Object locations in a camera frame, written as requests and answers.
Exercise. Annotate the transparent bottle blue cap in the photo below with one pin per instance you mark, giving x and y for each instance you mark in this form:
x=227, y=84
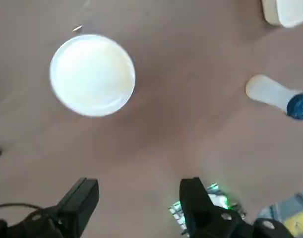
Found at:
x=265, y=91

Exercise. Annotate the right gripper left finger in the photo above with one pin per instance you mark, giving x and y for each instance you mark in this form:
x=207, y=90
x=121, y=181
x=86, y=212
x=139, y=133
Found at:
x=77, y=203

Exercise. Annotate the small pale scrap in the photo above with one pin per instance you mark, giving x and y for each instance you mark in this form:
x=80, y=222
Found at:
x=77, y=28

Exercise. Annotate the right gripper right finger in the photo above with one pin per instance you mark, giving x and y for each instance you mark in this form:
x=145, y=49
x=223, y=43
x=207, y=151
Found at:
x=196, y=205

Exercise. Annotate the cream rectangular lidded box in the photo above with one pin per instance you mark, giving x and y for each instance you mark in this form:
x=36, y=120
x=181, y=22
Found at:
x=287, y=12

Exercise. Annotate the white round plate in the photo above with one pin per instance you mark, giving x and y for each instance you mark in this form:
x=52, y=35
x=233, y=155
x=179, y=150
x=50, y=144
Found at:
x=91, y=74

